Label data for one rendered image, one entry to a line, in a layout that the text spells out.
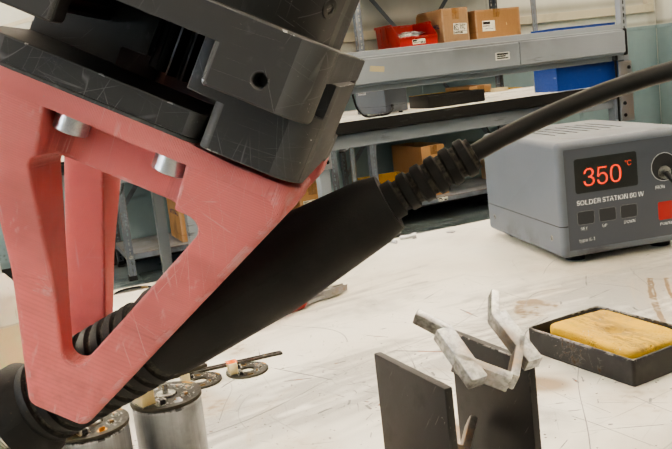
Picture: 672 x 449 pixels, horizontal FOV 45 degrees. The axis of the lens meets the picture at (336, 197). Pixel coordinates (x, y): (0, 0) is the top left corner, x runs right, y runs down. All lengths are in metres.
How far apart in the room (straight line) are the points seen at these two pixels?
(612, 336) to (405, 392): 0.19
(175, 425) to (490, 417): 0.11
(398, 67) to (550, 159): 2.22
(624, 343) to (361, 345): 0.16
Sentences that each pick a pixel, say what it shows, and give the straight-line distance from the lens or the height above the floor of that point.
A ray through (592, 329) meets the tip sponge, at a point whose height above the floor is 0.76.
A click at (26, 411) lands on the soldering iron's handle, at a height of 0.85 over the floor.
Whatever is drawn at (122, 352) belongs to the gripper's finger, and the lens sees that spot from 0.19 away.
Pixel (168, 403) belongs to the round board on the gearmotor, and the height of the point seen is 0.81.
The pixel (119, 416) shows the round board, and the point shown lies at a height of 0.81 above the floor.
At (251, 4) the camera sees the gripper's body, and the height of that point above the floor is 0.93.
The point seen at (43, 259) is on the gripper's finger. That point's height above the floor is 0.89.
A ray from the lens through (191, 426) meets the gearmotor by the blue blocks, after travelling 0.30.
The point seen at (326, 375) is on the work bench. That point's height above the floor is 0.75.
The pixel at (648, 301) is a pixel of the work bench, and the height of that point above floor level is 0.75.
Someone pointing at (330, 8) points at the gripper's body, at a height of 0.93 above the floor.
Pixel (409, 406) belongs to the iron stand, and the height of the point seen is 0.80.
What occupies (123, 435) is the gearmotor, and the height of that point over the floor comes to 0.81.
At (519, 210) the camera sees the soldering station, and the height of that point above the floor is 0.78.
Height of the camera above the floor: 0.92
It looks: 9 degrees down
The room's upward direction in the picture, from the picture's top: 7 degrees counter-clockwise
